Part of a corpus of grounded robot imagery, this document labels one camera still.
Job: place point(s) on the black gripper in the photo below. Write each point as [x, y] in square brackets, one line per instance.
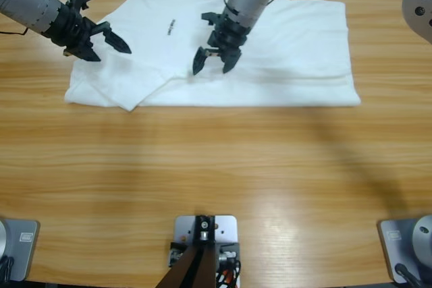
[71, 30]
[229, 40]

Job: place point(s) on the white t-shirt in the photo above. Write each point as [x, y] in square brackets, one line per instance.
[303, 65]

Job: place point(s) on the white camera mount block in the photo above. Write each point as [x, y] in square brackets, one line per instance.
[226, 230]

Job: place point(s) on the dark camera post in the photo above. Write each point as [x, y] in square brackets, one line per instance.
[199, 261]

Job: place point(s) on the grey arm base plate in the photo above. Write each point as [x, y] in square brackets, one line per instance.
[388, 254]
[23, 257]

